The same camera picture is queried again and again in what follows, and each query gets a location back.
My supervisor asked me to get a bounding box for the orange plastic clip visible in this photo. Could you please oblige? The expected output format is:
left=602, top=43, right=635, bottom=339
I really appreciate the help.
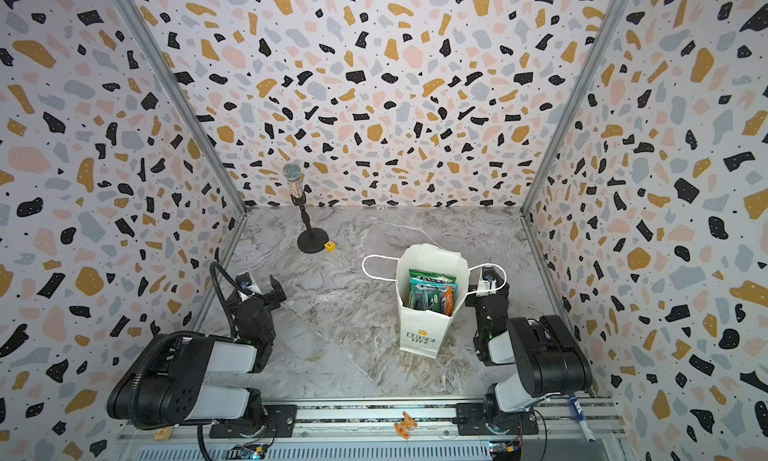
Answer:
left=394, top=412, right=418, bottom=440

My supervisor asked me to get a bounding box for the right circuit board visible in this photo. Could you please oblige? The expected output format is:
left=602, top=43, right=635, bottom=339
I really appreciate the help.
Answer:
left=489, top=440, right=522, bottom=461

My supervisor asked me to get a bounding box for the white paper bag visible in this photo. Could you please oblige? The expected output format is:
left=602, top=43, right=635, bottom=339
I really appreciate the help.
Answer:
left=361, top=244, right=508, bottom=359

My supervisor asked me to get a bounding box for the blue white marker pen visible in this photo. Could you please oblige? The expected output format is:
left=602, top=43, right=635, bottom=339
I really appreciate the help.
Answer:
left=569, top=394, right=596, bottom=443

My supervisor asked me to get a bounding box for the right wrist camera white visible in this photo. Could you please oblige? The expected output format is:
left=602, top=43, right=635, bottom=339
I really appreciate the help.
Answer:
left=476, top=266, right=503, bottom=297

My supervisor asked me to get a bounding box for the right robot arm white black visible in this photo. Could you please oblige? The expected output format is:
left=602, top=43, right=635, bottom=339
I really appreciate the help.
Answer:
left=456, top=293, right=593, bottom=436

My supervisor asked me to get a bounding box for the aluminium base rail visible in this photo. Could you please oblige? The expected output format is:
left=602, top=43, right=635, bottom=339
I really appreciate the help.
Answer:
left=113, top=396, right=634, bottom=460

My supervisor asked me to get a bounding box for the microphone on black stand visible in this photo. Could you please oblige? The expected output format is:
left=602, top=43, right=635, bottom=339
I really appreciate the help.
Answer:
left=282, top=163, right=330, bottom=254

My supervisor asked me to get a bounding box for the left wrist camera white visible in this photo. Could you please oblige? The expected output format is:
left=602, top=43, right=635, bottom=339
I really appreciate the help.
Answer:
left=234, top=273, right=264, bottom=301

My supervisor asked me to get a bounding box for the left circuit board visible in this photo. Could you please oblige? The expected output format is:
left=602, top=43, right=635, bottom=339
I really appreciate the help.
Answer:
left=225, top=443, right=268, bottom=460

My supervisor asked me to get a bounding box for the aluminium corner post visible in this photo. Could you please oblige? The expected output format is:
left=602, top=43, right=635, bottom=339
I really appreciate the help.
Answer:
left=519, top=0, right=637, bottom=217
left=101, top=0, right=248, bottom=217

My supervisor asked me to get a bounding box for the right aluminium corner post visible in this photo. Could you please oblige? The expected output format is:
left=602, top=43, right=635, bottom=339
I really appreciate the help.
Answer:
left=519, top=0, right=637, bottom=217

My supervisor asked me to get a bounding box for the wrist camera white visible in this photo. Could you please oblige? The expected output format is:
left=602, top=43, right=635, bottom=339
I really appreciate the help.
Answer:
left=476, top=266, right=503, bottom=297
left=234, top=273, right=264, bottom=301

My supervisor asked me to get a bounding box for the wooden ruler piece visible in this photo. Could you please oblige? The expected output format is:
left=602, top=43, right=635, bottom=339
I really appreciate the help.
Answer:
left=153, top=426, right=174, bottom=442

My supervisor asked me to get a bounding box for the left aluminium corner post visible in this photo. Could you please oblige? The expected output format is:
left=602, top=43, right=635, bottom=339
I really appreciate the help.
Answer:
left=101, top=0, right=248, bottom=217

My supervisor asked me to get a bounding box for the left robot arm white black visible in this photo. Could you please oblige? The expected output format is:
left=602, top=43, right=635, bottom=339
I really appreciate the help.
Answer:
left=106, top=273, right=286, bottom=437

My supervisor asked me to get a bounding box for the green Fox's candy bag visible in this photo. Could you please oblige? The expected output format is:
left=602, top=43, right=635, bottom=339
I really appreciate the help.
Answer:
left=404, top=269, right=458, bottom=316

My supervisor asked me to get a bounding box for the circuit board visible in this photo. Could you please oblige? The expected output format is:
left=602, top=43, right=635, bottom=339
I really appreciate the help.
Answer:
left=489, top=440, right=522, bottom=461
left=225, top=443, right=268, bottom=460

